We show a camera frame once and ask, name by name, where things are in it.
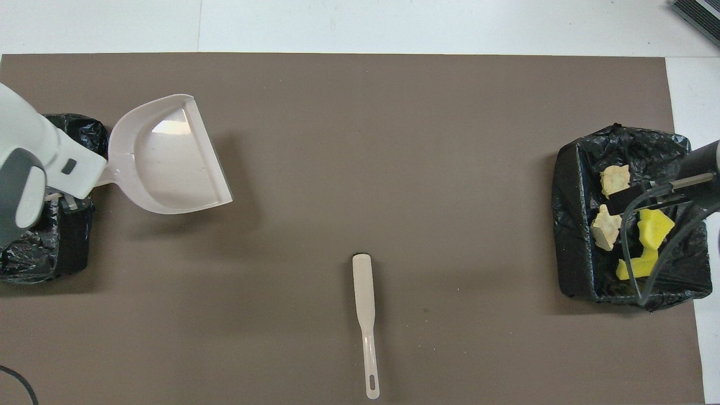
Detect beige toy bread piece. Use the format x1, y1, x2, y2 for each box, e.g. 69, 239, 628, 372
598, 164, 631, 199
591, 204, 624, 252

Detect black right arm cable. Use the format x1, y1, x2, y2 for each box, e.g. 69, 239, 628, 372
619, 188, 720, 307

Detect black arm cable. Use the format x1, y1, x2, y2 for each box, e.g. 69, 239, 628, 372
0, 364, 39, 405
619, 188, 720, 307

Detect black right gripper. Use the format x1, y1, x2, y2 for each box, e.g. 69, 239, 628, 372
607, 141, 720, 215

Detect black bag lined bin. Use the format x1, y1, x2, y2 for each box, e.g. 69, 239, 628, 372
0, 114, 109, 285
552, 124, 713, 312

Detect beige plastic dustpan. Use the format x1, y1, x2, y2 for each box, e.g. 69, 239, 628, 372
46, 94, 234, 215

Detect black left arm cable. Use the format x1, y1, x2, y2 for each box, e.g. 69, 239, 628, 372
0, 364, 39, 405

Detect brown table mat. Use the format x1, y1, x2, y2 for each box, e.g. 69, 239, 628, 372
0, 53, 705, 405

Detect dark ribbed grille object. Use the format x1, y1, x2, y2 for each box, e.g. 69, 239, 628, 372
670, 0, 720, 48

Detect beige hand brush black bristles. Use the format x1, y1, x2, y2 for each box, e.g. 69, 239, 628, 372
352, 254, 381, 400

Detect green and yellow sponge piece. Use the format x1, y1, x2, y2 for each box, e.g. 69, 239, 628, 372
637, 209, 676, 251

